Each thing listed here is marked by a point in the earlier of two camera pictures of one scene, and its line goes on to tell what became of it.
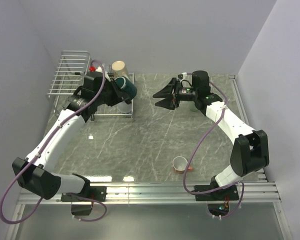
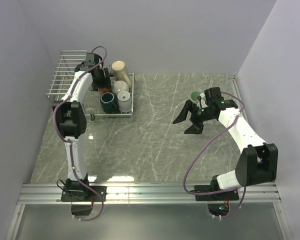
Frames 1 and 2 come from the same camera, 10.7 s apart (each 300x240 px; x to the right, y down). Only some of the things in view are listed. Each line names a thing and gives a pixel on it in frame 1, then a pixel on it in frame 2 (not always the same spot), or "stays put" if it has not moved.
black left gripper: (119, 96) → (105, 82)
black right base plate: (230, 193) stays put
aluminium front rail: (262, 191) stays put
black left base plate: (98, 193) stays put
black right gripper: (166, 92) → (197, 127)
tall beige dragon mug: (119, 69) stays put
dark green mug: (127, 87) → (109, 105)
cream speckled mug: (124, 107) → (119, 86)
